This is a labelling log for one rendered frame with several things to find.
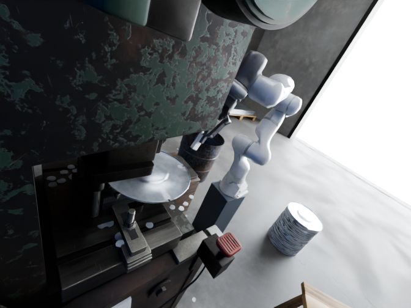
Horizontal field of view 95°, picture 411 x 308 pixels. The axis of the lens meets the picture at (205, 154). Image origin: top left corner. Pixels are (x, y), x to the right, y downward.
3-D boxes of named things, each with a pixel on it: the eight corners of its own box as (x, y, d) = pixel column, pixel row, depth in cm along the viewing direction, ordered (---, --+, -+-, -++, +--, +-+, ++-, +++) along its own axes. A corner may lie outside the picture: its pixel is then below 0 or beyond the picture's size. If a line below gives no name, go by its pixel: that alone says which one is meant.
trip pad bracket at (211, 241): (198, 261, 72) (216, 230, 63) (213, 286, 66) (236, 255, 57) (185, 269, 68) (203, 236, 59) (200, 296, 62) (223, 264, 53)
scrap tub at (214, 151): (194, 158, 235) (207, 124, 212) (215, 180, 211) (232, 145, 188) (164, 162, 207) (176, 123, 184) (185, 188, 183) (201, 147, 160)
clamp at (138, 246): (127, 212, 58) (133, 187, 53) (150, 261, 48) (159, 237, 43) (106, 218, 54) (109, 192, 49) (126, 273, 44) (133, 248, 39)
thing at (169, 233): (128, 162, 86) (130, 151, 84) (178, 246, 61) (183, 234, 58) (41, 172, 66) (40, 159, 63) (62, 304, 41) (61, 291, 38)
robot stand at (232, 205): (208, 218, 162) (229, 178, 140) (221, 236, 151) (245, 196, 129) (191, 223, 151) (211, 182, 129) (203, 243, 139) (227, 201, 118)
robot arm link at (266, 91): (274, 70, 94) (239, 65, 73) (309, 84, 85) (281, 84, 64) (265, 91, 100) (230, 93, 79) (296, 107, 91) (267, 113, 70)
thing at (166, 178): (204, 190, 67) (205, 189, 67) (120, 216, 48) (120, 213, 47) (166, 146, 84) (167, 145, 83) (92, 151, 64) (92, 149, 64)
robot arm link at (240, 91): (233, 87, 76) (225, 98, 76) (220, 68, 65) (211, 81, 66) (258, 98, 69) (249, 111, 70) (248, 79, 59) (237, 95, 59)
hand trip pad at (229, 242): (221, 244, 62) (230, 230, 59) (233, 260, 59) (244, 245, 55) (205, 253, 58) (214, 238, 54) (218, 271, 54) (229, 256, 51)
